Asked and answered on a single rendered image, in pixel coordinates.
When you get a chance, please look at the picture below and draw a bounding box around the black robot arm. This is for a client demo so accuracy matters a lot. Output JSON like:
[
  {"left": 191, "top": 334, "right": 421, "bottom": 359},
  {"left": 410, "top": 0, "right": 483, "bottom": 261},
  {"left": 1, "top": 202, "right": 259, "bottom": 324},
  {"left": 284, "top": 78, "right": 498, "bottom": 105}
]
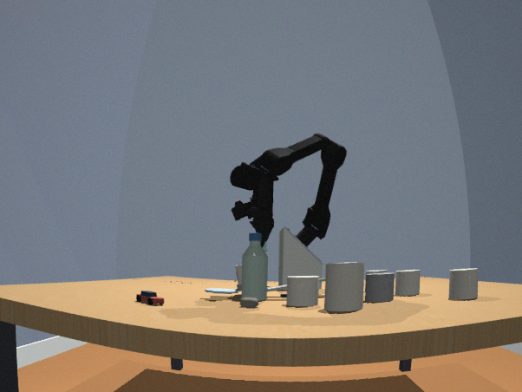
[{"left": 230, "top": 134, "right": 347, "bottom": 248}]

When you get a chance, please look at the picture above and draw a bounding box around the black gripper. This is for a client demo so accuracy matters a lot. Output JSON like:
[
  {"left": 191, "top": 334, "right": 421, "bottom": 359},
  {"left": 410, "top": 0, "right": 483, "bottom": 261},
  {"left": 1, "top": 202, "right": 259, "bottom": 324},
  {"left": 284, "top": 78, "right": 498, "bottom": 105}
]
[{"left": 248, "top": 192, "right": 274, "bottom": 248}]

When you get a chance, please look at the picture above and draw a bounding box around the small red toy car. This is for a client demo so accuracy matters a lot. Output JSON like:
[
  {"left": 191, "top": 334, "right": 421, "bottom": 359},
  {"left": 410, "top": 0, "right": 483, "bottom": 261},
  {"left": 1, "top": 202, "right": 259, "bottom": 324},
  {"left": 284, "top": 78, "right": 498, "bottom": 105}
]
[{"left": 136, "top": 291, "right": 165, "bottom": 305}]

